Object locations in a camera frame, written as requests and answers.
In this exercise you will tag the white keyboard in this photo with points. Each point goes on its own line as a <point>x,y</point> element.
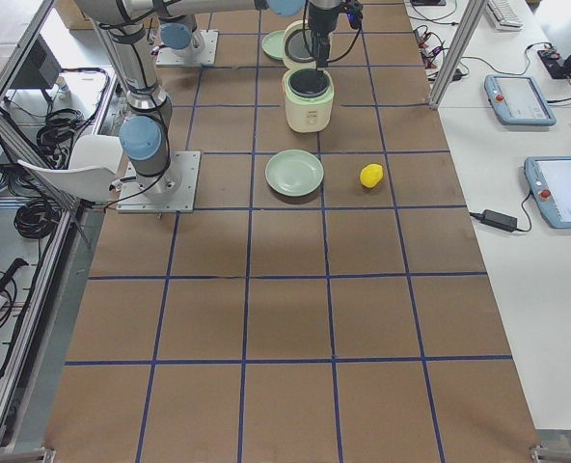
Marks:
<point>502,16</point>

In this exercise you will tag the green plate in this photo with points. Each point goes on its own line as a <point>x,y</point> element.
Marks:
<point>272,45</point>
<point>294,173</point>

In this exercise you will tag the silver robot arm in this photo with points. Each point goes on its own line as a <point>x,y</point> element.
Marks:
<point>144,136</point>
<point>227,6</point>

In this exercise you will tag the blue teach pendant near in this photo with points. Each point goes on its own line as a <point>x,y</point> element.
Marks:
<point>549,178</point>

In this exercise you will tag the black power adapter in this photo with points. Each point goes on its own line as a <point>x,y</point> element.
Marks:
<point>499,220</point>

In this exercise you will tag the aluminium frame post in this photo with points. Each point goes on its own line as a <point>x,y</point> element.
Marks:
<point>465,30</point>

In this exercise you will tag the green plate right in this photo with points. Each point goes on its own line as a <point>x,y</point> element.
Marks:
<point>294,173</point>

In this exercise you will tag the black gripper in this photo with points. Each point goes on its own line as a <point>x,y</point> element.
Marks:
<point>320,19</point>

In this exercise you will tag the blue teach pendant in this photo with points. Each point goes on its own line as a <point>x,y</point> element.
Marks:
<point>549,178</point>
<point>518,100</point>

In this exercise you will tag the yellow lemon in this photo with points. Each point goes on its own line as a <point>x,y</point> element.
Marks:
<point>371,175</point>

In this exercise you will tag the green plate left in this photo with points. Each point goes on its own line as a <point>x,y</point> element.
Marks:
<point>272,45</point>

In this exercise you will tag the blue teach pendant far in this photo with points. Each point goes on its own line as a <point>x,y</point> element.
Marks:
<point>518,100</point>

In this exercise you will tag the cream rice cooker orange handle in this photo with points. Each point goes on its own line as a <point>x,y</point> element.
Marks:
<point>309,92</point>

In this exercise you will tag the white chair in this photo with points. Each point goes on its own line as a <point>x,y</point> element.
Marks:
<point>92,167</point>

